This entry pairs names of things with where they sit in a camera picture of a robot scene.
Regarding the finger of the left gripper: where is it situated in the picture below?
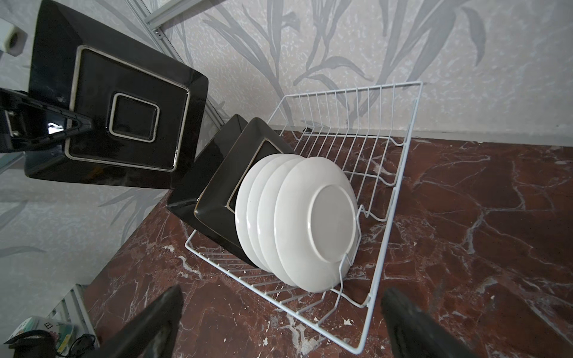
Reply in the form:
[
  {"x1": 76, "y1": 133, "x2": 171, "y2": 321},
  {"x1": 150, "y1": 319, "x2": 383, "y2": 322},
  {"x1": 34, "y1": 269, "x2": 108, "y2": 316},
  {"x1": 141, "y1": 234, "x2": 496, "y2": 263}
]
[{"x1": 17, "y1": 92, "x2": 93, "y2": 150}]

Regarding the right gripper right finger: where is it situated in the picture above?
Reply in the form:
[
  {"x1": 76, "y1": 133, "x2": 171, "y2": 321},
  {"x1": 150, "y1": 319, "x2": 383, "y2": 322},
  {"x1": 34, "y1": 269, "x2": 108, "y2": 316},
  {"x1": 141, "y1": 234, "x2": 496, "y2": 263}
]
[{"x1": 381, "y1": 287, "x2": 476, "y2": 357}]

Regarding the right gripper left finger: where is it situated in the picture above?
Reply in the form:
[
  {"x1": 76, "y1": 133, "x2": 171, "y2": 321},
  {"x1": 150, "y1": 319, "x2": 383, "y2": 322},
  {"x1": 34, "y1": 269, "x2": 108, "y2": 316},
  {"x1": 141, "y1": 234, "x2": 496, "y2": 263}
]
[{"x1": 86, "y1": 285, "x2": 184, "y2": 358}]

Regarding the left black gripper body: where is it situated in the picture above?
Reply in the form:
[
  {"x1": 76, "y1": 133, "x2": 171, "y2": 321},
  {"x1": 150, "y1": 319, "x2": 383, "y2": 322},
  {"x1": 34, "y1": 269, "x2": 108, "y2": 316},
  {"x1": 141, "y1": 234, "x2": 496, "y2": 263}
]
[{"x1": 1, "y1": 88, "x2": 27, "y2": 153}]

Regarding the black square floral plate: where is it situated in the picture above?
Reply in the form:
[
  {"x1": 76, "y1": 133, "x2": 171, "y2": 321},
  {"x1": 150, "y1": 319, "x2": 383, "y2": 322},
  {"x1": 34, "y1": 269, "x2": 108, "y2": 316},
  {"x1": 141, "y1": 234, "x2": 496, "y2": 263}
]
[
  {"x1": 167, "y1": 114, "x2": 248, "y2": 229},
  {"x1": 24, "y1": 1, "x2": 209, "y2": 189}
]

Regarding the white round plate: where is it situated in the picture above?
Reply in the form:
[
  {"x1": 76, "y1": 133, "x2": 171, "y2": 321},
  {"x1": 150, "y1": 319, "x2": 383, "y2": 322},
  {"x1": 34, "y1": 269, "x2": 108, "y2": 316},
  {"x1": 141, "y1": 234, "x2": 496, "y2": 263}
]
[
  {"x1": 246, "y1": 154, "x2": 298, "y2": 267},
  {"x1": 249, "y1": 154, "x2": 304, "y2": 286},
  {"x1": 234, "y1": 154, "x2": 281, "y2": 272},
  {"x1": 274, "y1": 157, "x2": 358, "y2": 292}
]

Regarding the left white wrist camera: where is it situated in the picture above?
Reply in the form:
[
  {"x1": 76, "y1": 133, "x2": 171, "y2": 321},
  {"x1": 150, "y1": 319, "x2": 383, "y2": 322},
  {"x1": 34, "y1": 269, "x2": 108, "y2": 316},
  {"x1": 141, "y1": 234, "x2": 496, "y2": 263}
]
[{"x1": 0, "y1": 19, "x2": 28, "y2": 57}]

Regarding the aluminium mounting rail base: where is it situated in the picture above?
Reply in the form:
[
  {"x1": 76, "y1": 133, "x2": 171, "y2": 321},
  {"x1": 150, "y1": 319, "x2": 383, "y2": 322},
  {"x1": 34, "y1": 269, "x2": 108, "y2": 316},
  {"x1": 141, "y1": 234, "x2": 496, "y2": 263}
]
[{"x1": 43, "y1": 283, "x2": 100, "y2": 357}]

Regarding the white wire dish rack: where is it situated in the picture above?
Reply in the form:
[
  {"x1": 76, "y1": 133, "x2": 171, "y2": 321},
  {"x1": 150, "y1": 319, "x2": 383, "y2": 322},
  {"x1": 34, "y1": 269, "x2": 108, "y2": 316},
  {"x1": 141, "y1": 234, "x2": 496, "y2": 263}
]
[{"x1": 185, "y1": 81, "x2": 424, "y2": 354}]

